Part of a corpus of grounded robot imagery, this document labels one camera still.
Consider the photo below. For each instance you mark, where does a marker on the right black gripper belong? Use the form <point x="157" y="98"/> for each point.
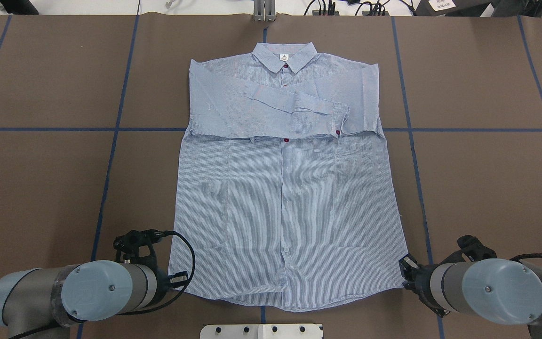
<point x="422" y="282"/>

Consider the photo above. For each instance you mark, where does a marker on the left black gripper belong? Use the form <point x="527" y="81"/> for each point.
<point x="162" y="286"/>

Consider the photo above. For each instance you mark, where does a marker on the light blue striped shirt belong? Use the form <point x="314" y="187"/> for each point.
<point x="284" y="185"/>

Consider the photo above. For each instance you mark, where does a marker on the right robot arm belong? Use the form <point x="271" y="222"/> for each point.
<point x="506" y="292"/>

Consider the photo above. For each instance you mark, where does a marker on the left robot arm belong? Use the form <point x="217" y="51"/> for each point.
<point x="45" y="303"/>

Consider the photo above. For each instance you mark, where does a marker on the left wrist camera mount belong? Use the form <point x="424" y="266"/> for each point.
<point x="136" y="247"/>

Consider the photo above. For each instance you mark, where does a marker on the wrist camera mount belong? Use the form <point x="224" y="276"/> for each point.
<point x="471" y="249"/>
<point x="136" y="247"/>

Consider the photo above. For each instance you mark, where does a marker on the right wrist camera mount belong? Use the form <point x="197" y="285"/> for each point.
<point x="471" y="249"/>

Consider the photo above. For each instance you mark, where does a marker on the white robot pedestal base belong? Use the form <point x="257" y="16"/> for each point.
<point x="263" y="331"/>

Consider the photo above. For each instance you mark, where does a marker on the aluminium frame post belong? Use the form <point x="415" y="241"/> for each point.
<point x="264" y="10"/>

